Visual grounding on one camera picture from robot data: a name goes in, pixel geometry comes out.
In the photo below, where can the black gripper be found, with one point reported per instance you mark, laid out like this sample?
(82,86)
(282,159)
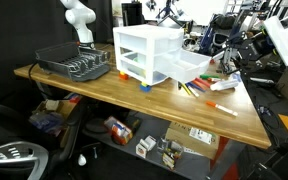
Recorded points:
(257,48)

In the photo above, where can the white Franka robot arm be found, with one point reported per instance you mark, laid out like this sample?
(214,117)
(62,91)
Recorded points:
(280,40)

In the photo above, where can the small white robot arm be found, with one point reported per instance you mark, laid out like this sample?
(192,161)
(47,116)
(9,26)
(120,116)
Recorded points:
(82,20)

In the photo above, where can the white plastic drawer cabinet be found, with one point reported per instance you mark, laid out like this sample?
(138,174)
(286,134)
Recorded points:
(140,30)

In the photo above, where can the open cardboard box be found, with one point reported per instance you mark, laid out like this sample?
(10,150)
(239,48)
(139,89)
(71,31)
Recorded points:
(52,106)

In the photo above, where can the small red cap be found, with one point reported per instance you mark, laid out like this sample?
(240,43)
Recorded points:
(212,61)

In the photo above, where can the white plastic bottle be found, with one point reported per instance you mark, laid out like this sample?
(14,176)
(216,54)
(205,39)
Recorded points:
(224,85)

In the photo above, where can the red white marker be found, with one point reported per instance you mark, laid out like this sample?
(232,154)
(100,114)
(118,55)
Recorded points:
(214,80)

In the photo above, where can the green marker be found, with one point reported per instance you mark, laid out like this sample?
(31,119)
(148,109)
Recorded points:
(210,76)

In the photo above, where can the blue marker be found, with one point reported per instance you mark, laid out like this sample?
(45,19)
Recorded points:
(196,87)

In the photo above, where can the orange white marker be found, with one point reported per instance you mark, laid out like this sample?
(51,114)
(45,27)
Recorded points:
(222,108)

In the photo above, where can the yellow marker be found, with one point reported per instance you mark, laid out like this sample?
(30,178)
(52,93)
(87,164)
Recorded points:
(185,89)

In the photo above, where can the black marker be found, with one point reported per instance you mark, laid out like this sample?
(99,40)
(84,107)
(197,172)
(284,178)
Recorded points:
(179,85)

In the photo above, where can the blue yellow toy block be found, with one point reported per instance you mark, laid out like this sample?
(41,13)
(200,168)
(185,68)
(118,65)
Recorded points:
(146,87)

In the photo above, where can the cardboard box white label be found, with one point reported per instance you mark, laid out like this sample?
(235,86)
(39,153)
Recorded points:
(190,140)

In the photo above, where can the black metal stand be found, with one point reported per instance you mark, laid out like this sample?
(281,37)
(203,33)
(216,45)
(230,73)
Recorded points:
(280,160)

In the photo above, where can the red orange toy block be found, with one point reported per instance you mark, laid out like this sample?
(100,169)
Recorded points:
(124,76)

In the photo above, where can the clear container with items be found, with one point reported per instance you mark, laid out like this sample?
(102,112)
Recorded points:
(170,153)

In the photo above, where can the small white box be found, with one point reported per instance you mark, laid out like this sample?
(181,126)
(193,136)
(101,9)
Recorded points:
(145,146)

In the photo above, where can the orange red package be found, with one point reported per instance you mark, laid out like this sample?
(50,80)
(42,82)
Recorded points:
(117,130)

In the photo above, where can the black round disc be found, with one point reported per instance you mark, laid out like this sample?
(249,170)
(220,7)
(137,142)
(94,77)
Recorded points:
(96,126)

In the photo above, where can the dark grey dish rack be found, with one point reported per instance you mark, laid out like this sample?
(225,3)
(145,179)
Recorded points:
(74,65)

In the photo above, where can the white bulb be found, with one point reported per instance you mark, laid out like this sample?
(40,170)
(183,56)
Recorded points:
(82,161)

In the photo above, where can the grey mesh office chair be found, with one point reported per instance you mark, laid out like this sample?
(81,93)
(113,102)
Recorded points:
(17,153)

